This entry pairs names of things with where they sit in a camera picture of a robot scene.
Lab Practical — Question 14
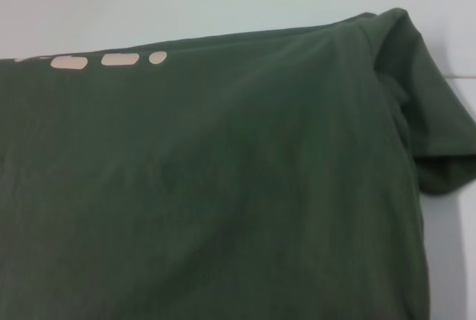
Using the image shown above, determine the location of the dark green t-shirt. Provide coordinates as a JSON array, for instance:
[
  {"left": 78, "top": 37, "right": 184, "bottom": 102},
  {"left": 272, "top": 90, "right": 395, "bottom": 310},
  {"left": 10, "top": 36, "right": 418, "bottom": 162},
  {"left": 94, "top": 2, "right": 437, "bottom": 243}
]
[{"left": 0, "top": 7, "right": 476, "bottom": 320}]

